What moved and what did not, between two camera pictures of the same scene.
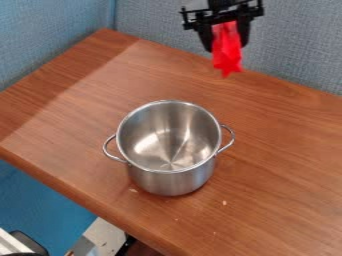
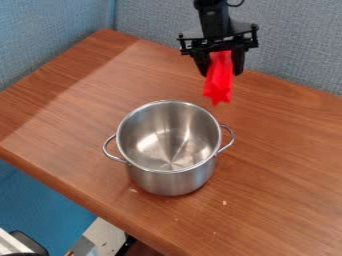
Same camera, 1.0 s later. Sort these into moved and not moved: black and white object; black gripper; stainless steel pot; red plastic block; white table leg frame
Moved: red plastic block; black gripper
Not moved: black and white object; white table leg frame; stainless steel pot
